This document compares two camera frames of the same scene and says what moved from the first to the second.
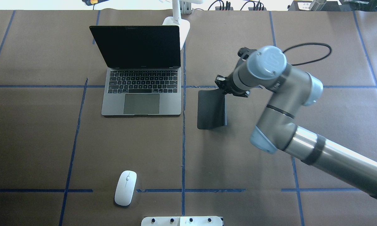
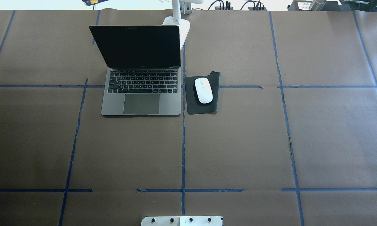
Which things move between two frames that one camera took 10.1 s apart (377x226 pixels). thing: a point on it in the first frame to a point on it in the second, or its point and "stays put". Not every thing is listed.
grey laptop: (143, 77) stays put
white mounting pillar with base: (190, 221) stays put
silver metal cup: (317, 5) stays put
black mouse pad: (211, 110) to (194, 106)
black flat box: (304, 6) stays put
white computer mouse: (125, 188) to (203, 89)
